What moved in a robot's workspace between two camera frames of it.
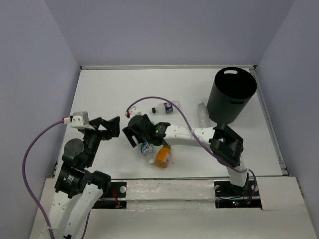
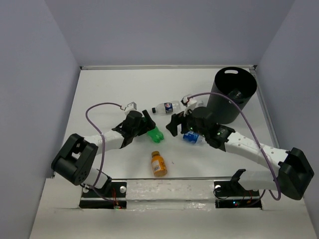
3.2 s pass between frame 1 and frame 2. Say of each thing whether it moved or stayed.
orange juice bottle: moved
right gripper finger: moved
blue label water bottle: moved
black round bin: stayed
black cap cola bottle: stayed
